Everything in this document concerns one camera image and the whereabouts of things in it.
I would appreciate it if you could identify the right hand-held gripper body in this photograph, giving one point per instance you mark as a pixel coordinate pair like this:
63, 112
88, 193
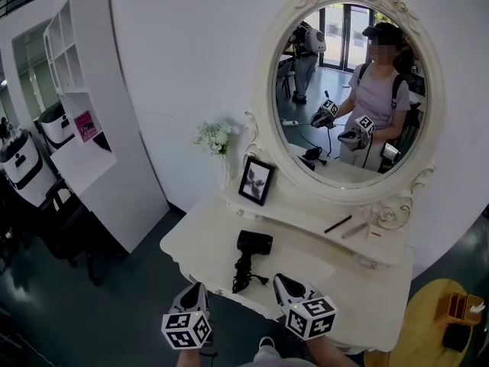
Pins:
311, 317

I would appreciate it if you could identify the black cosmetic pencil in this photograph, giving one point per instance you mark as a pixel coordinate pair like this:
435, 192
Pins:
338, 224

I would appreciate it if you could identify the white oval ornate mirror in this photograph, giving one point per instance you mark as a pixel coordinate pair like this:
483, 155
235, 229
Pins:
267, 101

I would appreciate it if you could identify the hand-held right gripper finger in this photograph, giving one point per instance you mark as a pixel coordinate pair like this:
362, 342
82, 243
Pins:
280, 291
300, 284

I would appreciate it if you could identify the large white black machine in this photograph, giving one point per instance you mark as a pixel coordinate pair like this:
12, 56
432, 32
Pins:
24, 166

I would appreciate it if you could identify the black picture frame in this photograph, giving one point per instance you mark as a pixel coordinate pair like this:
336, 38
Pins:
255, 180

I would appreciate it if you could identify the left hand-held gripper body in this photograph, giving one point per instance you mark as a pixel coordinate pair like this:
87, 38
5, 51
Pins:
185, 329

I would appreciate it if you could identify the white dressing table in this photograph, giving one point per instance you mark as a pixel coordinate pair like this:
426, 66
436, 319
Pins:
324, 281

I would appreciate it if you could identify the orange wooden holder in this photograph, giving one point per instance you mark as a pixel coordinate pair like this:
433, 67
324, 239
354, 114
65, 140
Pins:
452, 308

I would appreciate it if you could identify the pink sign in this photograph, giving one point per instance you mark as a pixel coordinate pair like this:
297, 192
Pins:
88, 126

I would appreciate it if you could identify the black chair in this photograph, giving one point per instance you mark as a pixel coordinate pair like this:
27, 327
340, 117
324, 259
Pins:
72, 228

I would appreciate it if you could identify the silver cosmetic tube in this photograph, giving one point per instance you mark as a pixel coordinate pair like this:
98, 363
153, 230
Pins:
355, 230

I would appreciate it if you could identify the white shelf unit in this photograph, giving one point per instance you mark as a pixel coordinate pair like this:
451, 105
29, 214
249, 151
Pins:
114, 136

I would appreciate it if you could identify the person's right forearm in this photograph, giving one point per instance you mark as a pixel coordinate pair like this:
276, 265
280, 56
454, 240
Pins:
330, 352

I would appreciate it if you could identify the white flower bouquet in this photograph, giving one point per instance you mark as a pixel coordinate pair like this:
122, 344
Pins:
214, 136

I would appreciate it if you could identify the small white black machine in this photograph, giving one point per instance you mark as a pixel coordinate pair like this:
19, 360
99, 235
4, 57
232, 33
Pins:
57, 126

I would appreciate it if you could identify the yellow round side table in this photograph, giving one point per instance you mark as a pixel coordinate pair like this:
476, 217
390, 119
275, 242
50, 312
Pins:
420, 338

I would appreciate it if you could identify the black hair dryer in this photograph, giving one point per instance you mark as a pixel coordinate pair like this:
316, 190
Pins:
254, 242

